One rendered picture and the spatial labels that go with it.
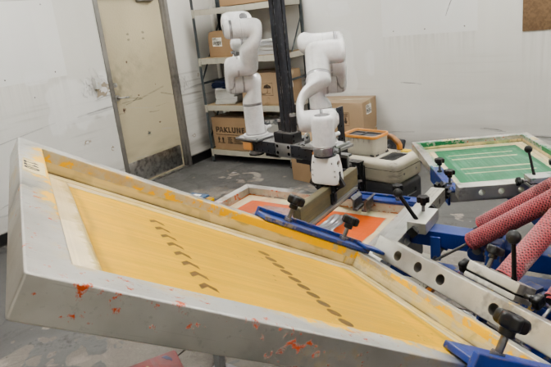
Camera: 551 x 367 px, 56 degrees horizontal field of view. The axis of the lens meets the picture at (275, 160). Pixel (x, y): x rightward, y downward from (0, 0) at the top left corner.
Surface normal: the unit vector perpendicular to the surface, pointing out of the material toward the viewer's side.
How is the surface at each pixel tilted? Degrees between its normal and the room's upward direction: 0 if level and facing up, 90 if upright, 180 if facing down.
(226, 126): 89
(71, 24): 90
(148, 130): 90
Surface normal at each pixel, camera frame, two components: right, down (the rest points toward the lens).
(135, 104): 0.83, 0.07
